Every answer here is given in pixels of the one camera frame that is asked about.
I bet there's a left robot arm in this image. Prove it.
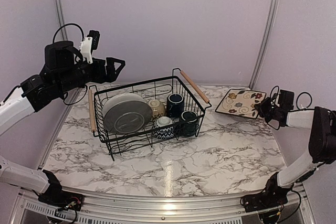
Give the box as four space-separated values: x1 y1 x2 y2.
1 41 125 206

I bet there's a beige ceramic bowl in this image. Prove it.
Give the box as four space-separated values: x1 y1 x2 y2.
148 99 166 121

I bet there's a square floral black-backed plate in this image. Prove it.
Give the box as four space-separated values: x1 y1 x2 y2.
215 89 267 119

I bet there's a black wire dish rack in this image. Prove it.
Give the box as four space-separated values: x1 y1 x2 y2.
90 74 212 157

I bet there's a left aluminium corner post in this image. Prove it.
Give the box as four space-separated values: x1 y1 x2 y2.
49 0 81 88

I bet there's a dark green mug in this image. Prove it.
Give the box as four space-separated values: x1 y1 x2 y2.
178 110 198 137

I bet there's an aluminium corner post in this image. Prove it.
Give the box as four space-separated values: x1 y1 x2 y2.
248 0 279 89
49 0 81 88

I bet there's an aluminium front frame rail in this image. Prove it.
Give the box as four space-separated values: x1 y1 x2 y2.
10 188 269 223

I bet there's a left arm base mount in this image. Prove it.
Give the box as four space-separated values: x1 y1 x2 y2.
38 170 83 211

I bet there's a right wooden rack handle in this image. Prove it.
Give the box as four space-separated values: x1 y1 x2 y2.
180 70 210 104

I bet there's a white striped round plate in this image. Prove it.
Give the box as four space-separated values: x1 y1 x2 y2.
102 93 145 117

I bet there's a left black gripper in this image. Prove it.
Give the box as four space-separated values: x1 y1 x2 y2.
56 56 125 94

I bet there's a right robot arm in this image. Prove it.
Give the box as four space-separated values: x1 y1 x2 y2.
255 89 335 207

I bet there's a grey reindeer round plate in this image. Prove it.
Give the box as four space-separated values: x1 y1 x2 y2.
103 101 153 134

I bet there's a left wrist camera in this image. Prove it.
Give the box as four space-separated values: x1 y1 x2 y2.
79 30 100 64

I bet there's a wooden rack handle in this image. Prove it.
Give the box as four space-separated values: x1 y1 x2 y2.
88 89 97 133
180 70 210 104

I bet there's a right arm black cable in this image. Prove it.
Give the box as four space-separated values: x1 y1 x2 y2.
267 85 314 130

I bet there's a blue white patterned bowl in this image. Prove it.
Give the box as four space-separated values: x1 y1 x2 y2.
153 116 175 140

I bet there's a right aluminium corner post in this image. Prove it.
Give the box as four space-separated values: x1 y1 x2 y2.
248 0 279 89

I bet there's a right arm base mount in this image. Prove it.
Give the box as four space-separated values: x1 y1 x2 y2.
240 172 293 212

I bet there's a left wooden rack handle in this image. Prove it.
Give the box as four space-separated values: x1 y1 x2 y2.
88 89 97 133

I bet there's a navy blue mug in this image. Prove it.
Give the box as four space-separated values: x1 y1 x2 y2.
166 93 184 119

